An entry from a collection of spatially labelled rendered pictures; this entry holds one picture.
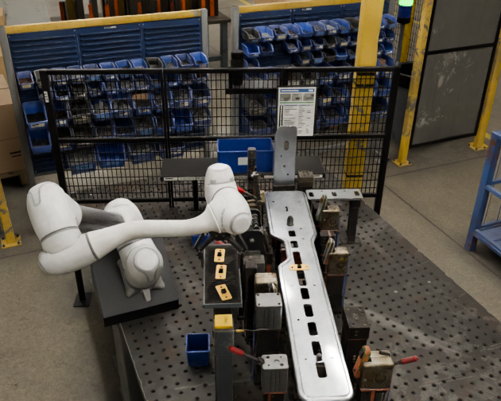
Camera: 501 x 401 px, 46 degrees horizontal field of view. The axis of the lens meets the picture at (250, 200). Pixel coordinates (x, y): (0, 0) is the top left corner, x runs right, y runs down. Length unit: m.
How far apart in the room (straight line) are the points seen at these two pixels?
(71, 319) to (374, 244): 1.93
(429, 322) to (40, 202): 1.76
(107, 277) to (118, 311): 0.16
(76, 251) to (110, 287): 0.76
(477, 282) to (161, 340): 2.45
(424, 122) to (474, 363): 3.36
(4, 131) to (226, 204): 3.62
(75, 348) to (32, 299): 0.59
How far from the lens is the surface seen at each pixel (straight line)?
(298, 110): 3.30
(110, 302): 2.76
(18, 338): 3.91
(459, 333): 2.87
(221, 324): 2.05
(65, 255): 2.04
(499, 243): 4.55
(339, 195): 3.11
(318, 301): 2.40
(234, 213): 1.86
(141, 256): 2.53
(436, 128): 5.88
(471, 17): 5.66
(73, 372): 3.61
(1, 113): 5.25
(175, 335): 2.69
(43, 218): 2.07
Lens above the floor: 2.55
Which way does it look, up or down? 31 degrees down
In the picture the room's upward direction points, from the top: 1 degrees clockwise
